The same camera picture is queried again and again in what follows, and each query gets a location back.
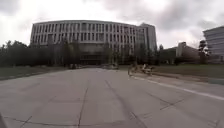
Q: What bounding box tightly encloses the grey paved plaza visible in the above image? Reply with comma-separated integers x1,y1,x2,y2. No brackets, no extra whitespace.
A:
0,67,224,128

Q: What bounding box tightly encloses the tree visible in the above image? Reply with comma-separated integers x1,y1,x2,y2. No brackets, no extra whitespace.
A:
198,39,210,65

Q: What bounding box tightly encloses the low grey building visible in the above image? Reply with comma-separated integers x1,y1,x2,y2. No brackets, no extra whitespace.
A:
163,41,201,65

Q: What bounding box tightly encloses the grey building with horizontal bands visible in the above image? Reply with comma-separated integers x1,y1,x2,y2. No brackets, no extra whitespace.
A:
202,25,224,64

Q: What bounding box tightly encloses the row of dark trees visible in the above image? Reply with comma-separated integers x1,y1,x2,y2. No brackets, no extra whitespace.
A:
0,39,83,68
99,41,165,66

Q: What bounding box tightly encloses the white painted line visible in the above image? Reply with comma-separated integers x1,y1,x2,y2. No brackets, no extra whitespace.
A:
133,75,224,101

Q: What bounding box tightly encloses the grass strip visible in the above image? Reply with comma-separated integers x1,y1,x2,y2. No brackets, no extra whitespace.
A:
0,65,68,81
118,63,224,81

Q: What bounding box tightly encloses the large curved grey building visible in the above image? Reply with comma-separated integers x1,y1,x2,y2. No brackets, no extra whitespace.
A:
29,19,158,66

